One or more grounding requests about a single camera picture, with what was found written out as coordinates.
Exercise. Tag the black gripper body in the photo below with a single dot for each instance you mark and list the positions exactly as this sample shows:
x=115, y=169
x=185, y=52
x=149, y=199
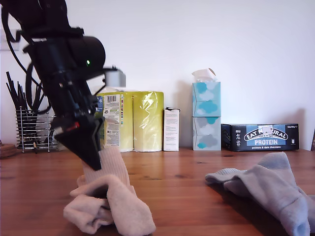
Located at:
x=73, y=105

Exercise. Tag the white tissue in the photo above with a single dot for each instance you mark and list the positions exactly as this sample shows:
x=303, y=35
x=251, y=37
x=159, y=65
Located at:
x=203, y=73

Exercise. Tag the thin black stick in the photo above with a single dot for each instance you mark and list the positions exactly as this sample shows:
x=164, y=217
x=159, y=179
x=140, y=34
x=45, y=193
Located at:
x=14, y=89
x=22, y=96

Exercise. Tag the small white carton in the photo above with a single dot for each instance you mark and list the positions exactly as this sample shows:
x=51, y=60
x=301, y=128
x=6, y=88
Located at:
x=171, y=130

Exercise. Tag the tissue box grey clouds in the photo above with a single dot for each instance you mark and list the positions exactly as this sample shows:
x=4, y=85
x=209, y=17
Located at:
x=209, y=132

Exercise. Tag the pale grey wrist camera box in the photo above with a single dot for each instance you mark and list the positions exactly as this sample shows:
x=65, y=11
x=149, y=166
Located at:
x=115, y=76

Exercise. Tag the tissue box blue clouds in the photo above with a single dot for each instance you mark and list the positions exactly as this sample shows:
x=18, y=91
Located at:
x=206, y=100

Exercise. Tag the kitchen roll pack green wrap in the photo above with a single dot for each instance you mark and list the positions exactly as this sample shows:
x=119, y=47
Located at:
x=147, y=118

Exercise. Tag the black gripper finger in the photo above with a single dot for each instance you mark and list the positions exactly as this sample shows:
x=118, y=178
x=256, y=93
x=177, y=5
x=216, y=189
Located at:
x=83, y=142
x=99, y=130

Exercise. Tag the beige sock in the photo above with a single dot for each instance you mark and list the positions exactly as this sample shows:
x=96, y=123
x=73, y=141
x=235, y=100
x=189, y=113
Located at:
x=83, y=214
x=118, y=177

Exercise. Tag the light blue sock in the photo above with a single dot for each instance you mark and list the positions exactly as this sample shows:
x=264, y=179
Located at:
x=221, y=175
x=270, y=186

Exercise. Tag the white light switch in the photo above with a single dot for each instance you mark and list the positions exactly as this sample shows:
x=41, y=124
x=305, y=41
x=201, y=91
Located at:
x=3, y=41

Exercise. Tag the black protein bar box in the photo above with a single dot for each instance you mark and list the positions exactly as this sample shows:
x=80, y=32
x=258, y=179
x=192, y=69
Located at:
x=261, y=137

